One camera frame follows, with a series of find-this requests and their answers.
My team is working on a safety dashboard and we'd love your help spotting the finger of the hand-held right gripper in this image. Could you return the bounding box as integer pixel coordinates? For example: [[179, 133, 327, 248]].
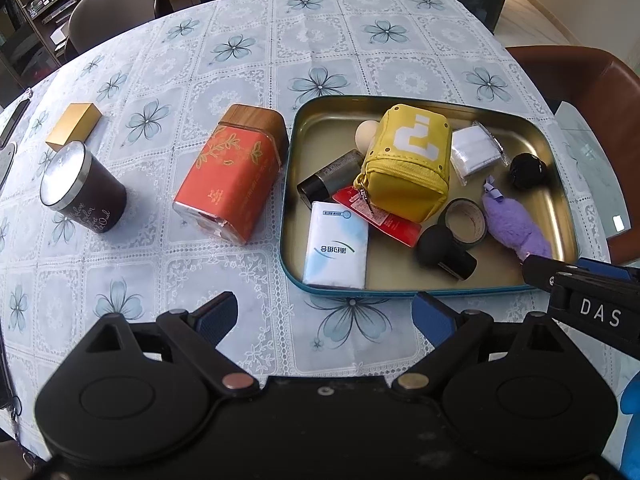
[[575, 257, 640, 286], [521, 255, 584, 307]]

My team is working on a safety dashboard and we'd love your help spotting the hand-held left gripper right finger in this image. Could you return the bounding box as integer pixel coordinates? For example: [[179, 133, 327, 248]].
[[392, 291, 592, 398]]

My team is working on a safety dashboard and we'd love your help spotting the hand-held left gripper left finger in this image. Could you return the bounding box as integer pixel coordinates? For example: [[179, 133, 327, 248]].
[[65, 291, 261, 398]]

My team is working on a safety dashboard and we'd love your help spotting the gold box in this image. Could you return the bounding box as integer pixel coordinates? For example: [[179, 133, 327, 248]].
[[45, 102, 103, 153]]

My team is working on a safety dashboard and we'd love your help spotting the black lanyard strap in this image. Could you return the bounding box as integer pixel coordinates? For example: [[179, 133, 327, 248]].
[[0, 340, 26, 441]]

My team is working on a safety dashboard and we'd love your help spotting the tape roll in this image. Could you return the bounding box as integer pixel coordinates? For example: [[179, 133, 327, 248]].
[[437, 198, 488, 247]]

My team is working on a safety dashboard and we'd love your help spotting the person's right hand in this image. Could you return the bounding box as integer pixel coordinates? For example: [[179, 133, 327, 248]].
[[619, 371, 640, 478]]

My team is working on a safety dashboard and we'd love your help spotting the black round-head brush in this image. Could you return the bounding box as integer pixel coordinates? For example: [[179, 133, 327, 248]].
[[416, 224, 478, 281]]

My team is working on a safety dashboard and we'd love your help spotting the white and blue tissue pack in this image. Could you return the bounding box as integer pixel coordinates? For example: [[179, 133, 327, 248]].
[[302, 201, 370, 291]]

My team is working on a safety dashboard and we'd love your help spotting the purple plush toy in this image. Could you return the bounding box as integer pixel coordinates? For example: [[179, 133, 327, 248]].
[[481, 176, 553, 263]]

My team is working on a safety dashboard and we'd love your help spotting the black plush ball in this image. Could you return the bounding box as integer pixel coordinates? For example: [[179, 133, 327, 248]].
[[509, 152, 548, 190]]

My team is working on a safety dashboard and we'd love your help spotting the gold and teal tin tray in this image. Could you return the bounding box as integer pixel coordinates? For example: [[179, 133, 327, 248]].
[[280, 95, 580, 295]]

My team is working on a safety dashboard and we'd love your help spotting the bookshelf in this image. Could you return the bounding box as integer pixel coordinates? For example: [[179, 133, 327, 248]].
[[0, 0, 86, 106]]

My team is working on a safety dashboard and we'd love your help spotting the grey upholstered chair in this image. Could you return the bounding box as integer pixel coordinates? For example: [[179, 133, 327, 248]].
[[67, 0, 173, 53]]

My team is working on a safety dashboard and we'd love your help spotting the brown leather chair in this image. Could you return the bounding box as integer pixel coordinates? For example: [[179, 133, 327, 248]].
[[505, 45, 640, 266]]

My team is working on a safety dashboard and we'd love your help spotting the yellow zip pouch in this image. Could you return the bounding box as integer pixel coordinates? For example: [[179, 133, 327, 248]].
[[353, 103, 453, 223]]

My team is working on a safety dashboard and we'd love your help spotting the small dark grey bottle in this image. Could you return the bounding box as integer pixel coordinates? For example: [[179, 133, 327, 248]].
[[296, 149, 365, 205]]

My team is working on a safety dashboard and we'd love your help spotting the orange tea tin wooden lid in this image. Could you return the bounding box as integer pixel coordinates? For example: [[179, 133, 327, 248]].
[[172, 104, 290, 247]]

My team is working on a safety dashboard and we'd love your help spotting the black phone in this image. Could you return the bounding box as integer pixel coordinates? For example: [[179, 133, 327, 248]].
[[0, 99, 31, 148]]

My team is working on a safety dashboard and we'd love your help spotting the cream makeup sponge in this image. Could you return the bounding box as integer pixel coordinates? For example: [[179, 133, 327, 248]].
[[355, 120, 382, 152]]

